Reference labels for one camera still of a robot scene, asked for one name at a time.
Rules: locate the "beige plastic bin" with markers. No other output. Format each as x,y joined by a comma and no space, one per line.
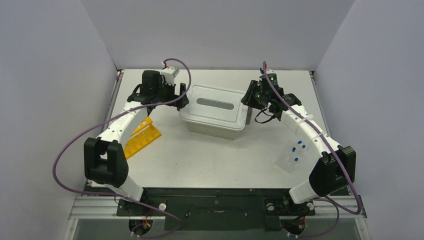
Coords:
212,130

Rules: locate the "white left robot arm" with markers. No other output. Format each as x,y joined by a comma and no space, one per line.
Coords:
105,162

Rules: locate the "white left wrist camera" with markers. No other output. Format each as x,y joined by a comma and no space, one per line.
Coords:
169,73

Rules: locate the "yellow test tube rack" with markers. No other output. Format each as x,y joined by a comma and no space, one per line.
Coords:
143,135

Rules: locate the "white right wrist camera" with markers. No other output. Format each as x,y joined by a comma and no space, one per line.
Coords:
266,71

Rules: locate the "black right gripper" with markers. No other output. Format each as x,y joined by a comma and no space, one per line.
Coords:
253,96

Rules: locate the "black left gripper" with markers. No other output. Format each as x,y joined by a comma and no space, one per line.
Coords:
172,89

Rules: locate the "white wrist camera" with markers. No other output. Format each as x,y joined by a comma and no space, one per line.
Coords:
266,71
169,73

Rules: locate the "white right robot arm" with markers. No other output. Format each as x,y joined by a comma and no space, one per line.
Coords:
333,165

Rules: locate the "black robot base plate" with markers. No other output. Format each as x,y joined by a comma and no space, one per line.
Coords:
220,209

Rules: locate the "white bin lid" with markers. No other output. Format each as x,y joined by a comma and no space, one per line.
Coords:
215,107

